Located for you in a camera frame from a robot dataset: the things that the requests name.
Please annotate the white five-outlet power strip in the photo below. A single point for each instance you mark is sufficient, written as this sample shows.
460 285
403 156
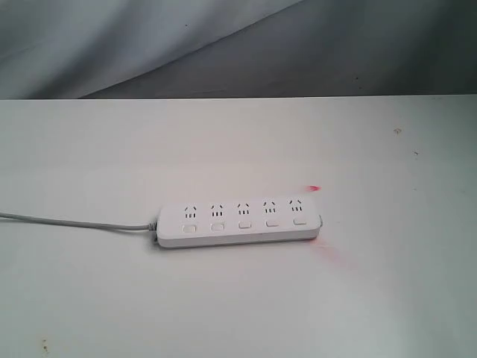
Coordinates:
247 221

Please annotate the grey backdrop cloth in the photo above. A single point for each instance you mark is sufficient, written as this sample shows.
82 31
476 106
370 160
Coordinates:
236 49

